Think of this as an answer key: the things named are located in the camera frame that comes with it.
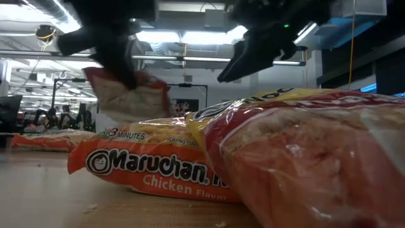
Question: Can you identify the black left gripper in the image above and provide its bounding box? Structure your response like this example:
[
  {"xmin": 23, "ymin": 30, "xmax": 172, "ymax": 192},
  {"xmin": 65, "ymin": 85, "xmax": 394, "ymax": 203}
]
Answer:
[{"xmin": 56, "ymin": 0, "xmax": 158, "ymax": 91}]

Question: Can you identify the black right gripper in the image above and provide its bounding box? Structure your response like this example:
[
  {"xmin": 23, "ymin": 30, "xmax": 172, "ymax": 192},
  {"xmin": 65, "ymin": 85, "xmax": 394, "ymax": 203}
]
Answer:
[{"xmin": 217, "ymin": 0, "xmax": 304, "ymax": 84}]

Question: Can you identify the red beef ramen pack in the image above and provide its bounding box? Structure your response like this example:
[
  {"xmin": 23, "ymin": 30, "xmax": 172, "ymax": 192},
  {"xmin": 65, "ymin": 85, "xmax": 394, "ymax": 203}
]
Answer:
[
  {"xmin": 82, "ymin": 66, "xmax": 172, "ymax": 124},
  {"xmin": 185, "ymin": 87, "xmax": 405, "ymax": 228}
]

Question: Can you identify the orange chicken ramen pack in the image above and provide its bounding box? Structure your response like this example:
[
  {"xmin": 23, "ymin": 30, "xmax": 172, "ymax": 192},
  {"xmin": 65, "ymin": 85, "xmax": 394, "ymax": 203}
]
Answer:
[
  {"xmin": 67, "ymin": 117, "xmax": 243, "ymax": 203},
  {"xmin": 11, "ymin": 129, "xmax": 96, "ymax": 153}
]

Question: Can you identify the long ceiling light bar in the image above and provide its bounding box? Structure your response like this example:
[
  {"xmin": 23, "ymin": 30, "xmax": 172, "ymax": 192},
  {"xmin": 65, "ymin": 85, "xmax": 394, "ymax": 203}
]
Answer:
[{"xmin": 131, "ymin": 54, "xmax": 307, "ymax": 67}]

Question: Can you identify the patterned cloth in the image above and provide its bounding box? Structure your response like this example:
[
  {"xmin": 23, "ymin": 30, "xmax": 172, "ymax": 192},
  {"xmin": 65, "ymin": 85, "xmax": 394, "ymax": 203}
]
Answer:
[{"xmin": 170, "ymin": 101, "xmax": 190, "ymax": 118}]

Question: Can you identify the blue lit screen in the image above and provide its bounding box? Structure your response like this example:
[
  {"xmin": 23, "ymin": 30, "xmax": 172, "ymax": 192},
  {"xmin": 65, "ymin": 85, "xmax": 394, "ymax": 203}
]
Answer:
[{"xmin": 360, "ymin": 82, "xmax": 377, "ymax": 93}]

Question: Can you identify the black monitor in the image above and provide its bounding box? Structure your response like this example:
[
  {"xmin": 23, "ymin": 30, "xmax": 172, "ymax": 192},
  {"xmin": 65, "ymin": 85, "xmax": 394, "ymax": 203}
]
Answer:
[{"xmin": 0, "ymin": 94, "xmax": 23, "ymax": 134}]

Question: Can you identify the black metal gantry frame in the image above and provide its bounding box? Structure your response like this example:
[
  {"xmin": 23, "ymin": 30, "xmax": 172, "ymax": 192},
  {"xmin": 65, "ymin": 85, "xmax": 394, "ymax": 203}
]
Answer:
[
  {"xmin": 167, "ymin": 83, "xmax": 209, "ymax": 110},
  {"xmin": 52, "ymin": 78, "xmax": 87, "ymax": 111}
]

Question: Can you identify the ceiling cable reel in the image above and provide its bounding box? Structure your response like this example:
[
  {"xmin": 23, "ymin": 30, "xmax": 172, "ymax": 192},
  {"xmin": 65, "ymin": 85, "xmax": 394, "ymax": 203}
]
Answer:
[{"xmin": 34, "ymin": 24, "xmax": 57, "ymax": 42}]

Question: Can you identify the yellow hanging cable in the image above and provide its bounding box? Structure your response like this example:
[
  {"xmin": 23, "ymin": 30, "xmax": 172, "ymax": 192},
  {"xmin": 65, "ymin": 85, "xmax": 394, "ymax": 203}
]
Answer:
[{"xmin": 347, "ymin": 0, "xmax": 356, "ymax": 89}]

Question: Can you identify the silver corrugated duct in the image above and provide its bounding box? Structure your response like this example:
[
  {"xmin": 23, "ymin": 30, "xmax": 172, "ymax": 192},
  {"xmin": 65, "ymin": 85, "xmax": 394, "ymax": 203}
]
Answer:
[{"xmin": 27, "ymin": 0, "xmax": 80, "ymax": 25}]

